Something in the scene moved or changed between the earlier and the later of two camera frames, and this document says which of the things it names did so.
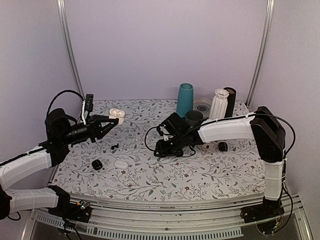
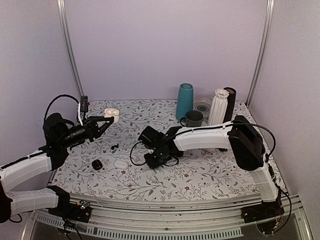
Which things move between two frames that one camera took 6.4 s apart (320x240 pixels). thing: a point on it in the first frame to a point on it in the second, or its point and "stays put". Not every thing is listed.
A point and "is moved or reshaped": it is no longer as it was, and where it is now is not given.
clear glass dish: x=203 y=105 stays put
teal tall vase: x=185 y=101 stays put
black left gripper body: x=68 y=137 stays put
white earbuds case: x=114 y=113 is moved or reshaped
